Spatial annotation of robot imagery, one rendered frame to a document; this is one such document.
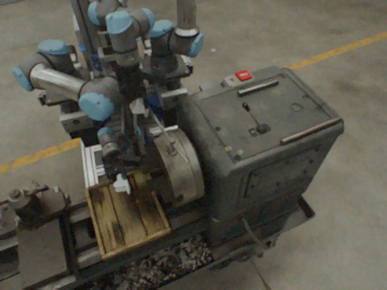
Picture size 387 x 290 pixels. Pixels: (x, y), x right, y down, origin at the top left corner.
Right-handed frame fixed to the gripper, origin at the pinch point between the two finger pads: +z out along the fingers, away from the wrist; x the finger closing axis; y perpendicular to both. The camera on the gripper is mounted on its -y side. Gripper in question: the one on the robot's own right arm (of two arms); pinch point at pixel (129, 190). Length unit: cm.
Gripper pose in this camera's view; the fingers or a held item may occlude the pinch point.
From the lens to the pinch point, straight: 123.0
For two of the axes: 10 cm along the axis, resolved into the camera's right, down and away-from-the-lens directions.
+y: -9.2, 3.1, -2.4
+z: 3.9, 7.2, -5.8
